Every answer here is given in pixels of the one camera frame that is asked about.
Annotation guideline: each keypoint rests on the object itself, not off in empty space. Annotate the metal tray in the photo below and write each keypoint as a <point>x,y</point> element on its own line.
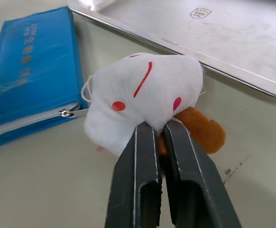
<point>200,33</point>

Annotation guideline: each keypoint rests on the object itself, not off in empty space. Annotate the blue zippered instrument pack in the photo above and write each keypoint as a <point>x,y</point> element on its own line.
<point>33,76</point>

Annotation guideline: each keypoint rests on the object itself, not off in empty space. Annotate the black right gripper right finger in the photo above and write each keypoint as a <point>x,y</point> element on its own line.
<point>200,190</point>

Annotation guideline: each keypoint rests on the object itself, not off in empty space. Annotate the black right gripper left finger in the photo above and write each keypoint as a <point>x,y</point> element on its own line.
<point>128,180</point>

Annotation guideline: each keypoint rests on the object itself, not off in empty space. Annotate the white plush toy with orange paw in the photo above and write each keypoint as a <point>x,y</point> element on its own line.
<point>147,95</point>

